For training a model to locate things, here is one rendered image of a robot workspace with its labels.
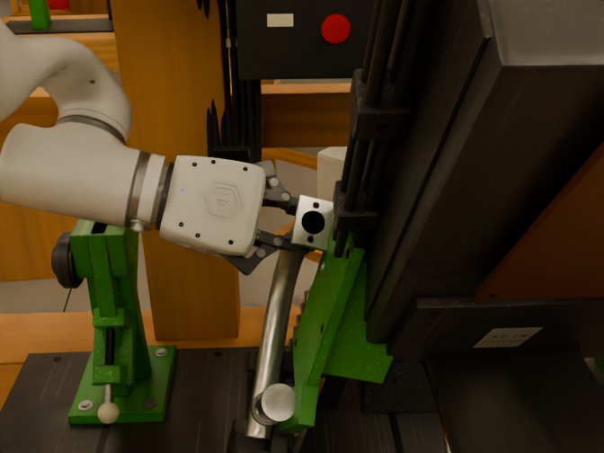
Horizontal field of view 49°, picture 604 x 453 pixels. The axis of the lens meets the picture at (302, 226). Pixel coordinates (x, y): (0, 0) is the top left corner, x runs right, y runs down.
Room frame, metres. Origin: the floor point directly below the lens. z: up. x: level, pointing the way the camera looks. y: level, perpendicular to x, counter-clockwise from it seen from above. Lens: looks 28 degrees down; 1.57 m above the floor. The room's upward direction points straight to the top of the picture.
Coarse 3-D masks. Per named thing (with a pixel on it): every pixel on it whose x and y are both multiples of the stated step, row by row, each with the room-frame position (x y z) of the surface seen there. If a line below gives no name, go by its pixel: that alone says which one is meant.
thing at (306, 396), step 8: (304, 384) 0.52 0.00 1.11; (296, 392) 0.53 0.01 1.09; (304, 392) 0.51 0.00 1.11; (312, 392) 0.51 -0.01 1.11; (296, 400) 0.52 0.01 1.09; (304, 400) 0.50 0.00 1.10; (312, 400) 0.50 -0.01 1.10; (296, 408) 0.51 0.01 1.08; (304, 408) 0.50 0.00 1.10; (312, 408) 0.50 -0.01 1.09; (296, 416) 0.50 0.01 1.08; (304, 416) 0.49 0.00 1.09; (312, 416) 0.49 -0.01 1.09; (280, 424) 0.55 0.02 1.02; (288, 424) 0.52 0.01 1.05; (296, 424) 0.49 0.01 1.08; (304, 424) 0.49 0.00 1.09; (312, 424) 0.49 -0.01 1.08
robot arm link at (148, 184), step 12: (144, 156) 0.63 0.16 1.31; (156, 156) 0.64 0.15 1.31; (144, 168) 0.62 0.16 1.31; (156, 168) 0.62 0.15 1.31; (168, 168) 0.64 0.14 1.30; (144, 180) 0.61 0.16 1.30; (156, 180) 0.61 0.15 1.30; (132, 192) 0.60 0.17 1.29; (144, 192) 0.60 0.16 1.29; (156, 192) 0.61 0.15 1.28; (132, 204) 0.59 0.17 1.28; (144, 204) 0.60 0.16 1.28; (156, 204) 0.61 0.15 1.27; (132, 216) 0.60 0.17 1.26; (144, 216) 0.60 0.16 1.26; (156, 216) 0.61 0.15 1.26; (132, 228) 0.60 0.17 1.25; (144, 228) 0.62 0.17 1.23
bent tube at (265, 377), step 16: (304, 208) 0.64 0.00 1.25; (320, 208) 0.64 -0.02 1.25; (304, 224) 0.68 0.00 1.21; (320, 224) 0.65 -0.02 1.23; (304, 240) 0.61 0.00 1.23; (320, 240) 0.62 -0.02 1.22; (288, 256) 0.68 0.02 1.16; (288, 272) 0.68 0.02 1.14; (272, 288) 0.69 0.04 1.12; (288, 288) 0.68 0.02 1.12; (272, 304) 0.67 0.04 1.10; (288, 304) 0.67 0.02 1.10; (272, 320) 0.65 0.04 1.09; (288, 320) 0.66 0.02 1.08; (272, 336) 0.64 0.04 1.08; (272, 352) 0.62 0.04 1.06; (256, 368) 0.62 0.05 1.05; (272, 368) 0.61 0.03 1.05; (256, 384) 0.60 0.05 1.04; (272, 384) 0.60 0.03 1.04; (256, 432) 0.55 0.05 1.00
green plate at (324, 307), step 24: (336, 264) 0.56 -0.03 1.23; (360, 264) 0.52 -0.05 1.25; (312, 288) 0.62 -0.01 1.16; (336, 288) 0.53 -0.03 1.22; (360, 288) 0.53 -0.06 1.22; (312, 312) 0.59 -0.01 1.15; (336, 312) 0.52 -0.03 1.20; (360, 312) 0.53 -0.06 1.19; (312, 336) 0.55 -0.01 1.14; (336, 336) 0.53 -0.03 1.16; (360, 336) 0.53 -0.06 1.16; (312, 360) 0.52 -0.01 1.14; (336, 360) 0.53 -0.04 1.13; (360, 360) 0.53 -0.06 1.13; (384, 360) 0.53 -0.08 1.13; (312, 384) 0.51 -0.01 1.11
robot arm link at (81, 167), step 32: (32, 128) 0.63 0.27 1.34; (64, 128) 0.64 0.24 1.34; (96, 128) 0.65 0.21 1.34; (0, 160) 0.59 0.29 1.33; (32, 160) 0.60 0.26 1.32; (64, 160) 0.60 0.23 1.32; (96, 160) 0.61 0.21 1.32; (128, 160) 0.62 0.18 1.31; (0, 192) 0.59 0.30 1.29; (32, 192) 0.59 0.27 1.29; (64, 192) 0.59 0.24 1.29; (96, 192) 0.59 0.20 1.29; (128, 192) 0.60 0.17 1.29
